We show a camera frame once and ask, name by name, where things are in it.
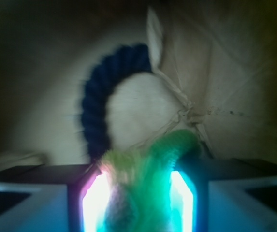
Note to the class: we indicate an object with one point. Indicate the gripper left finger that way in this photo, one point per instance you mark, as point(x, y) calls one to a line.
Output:
point(81, 179)

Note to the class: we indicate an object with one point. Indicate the brown paper bag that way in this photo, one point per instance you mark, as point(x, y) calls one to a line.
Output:
point(214, 72)

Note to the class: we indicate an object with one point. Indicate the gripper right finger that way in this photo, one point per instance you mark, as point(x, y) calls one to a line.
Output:
point(188, 197)

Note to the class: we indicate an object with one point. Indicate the green plush bird toy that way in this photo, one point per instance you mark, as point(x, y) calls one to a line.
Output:
point(139, 182)

